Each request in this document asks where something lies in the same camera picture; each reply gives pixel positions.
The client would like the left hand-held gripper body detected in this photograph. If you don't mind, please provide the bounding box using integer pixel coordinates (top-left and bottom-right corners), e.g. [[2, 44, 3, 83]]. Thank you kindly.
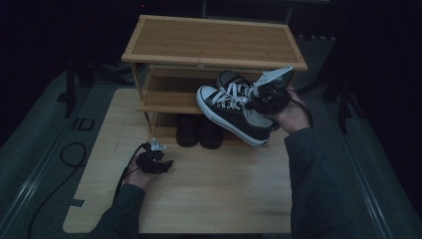
[[135, 138, 167, 175]]

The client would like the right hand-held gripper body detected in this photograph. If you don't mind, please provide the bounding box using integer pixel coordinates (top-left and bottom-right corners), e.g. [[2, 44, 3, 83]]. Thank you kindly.
[[251, 66, 295, 115]]

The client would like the wooden shoe rack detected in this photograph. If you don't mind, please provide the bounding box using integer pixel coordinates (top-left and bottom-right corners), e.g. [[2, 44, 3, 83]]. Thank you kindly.
[[120, 14, 309, 148]]

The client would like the person's left hand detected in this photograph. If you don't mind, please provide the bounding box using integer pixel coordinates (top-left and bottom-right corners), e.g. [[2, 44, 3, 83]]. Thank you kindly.
[[123, 158, 157, 191]]

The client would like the person's right hand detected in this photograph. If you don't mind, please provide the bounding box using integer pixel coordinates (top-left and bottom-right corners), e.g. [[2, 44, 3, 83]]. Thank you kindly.
[[265, 91, 312, 134]]

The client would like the black metal stand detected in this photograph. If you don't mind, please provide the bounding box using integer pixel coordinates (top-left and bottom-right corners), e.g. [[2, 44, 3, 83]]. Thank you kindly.
[[56, 59, 99, 120], [335, 76, 366, 134]]

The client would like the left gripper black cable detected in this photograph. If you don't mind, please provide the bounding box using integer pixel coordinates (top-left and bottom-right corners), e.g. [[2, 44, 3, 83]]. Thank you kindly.
[[113, 142, 150, 200]]

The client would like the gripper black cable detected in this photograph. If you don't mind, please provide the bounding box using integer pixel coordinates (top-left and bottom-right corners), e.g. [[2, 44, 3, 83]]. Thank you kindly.
[[288, 88, 315, 129], [113, 142, 150, 200]]

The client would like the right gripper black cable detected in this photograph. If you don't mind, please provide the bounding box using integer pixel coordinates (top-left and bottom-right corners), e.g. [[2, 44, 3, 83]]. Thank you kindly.
[[288, 88, 315, 129]]

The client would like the black floor cable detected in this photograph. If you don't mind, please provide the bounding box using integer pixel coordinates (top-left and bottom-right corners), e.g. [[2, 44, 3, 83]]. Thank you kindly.
[[28, 142, 89, 239]]

